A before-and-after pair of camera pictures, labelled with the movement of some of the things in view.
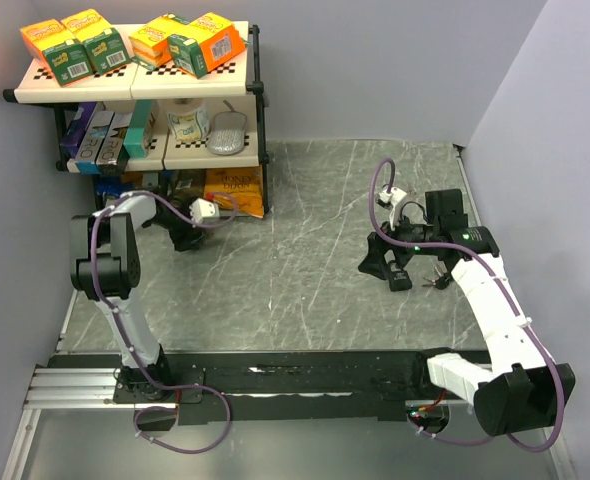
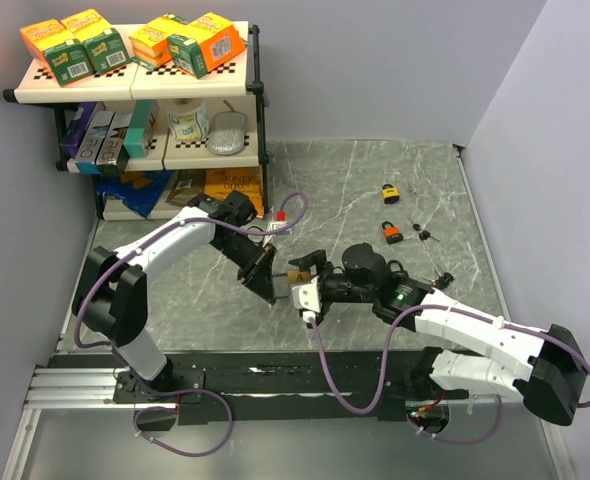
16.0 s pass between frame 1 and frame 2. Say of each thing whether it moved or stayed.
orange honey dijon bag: stayed
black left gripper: moved
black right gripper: moved
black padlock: stayed
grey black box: stayed
